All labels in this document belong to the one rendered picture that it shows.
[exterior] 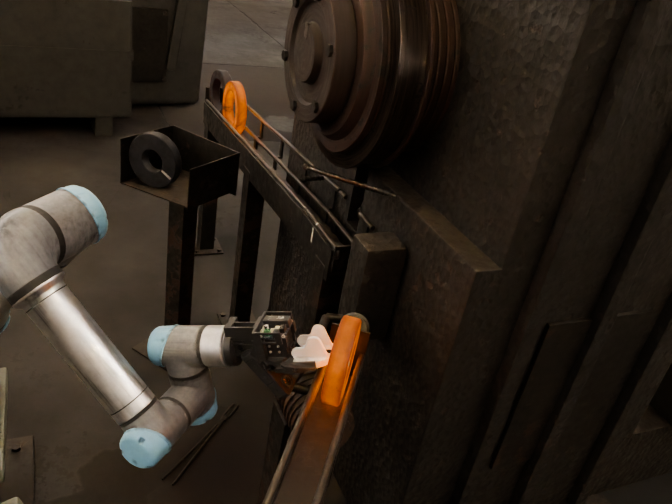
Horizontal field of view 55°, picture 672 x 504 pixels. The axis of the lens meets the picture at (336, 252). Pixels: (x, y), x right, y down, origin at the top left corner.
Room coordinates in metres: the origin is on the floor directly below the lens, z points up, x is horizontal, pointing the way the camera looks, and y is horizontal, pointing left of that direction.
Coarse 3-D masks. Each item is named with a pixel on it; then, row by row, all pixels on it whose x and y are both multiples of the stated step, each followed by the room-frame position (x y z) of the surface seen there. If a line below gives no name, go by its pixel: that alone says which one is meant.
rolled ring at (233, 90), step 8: (232, 88) 2.17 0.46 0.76; (240, 88) 2.15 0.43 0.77; (224, 96) 2.24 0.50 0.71; (232, 96) 2.23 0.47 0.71; (240, 96) 2.12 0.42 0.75; (224, 104) 2.23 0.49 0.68; (232, 104) 2.24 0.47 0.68; (240, 104) 2.11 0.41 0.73; (224, 112) 2.22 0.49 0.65; (232, 112) 2.23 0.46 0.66; (240, 112) 2.10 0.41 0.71; (232, 120) 2.21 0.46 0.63; (240, 120) 2.10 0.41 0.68; (240, 128) 2.11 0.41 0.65
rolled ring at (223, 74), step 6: (216, 72) 2.36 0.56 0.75; (222, 72) 2.33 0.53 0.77; (216, 78) 2.36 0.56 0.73; (222, 78) 2.31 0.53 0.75; (228, 78) 2.31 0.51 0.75; (210, 84) 2.41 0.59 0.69; (216, 84) 2.39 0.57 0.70; (222, 84) 2.30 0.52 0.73; (210, 90) 2.40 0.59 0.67; (216, 90) 2.40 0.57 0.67; (210, 96) 2.40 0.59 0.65; (216, 96) 2.40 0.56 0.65; (216, 102) 2.38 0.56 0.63; (216, 108) 2.36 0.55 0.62; (222, 114) 2.28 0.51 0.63; (222, 120) 2.31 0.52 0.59
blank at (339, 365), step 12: (348, 324) 0.89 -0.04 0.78; (360, 324) 0.92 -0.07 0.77; (336, 336) 0.86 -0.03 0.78; (348, 336) 0.86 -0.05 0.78; (336, 348) 0.84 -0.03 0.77; (348, 348) 0.84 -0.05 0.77; (336, 360) 0.83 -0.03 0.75; (348, 360) 0.83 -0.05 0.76; (336, 372) 0.82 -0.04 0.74; (348, 372) 0.90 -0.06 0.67; (324, 384) 0.81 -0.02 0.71; (336, 384) 0.81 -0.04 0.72; (324, 396) 0.81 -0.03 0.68; (336, 396) 0.81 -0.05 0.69
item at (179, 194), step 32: (160, 128) 1.78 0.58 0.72; (128, 160) 1.67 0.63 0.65; (160, 160) 1.78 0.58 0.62; (192, 160) 1.79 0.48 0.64; (224, 160) 1.65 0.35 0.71; (160, 192) 1.61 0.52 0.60; (192, 192) 1.54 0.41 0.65; (224, 192) 1.66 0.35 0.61; (192, 224) 1.66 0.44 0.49; (192, 256) 1.67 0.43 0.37
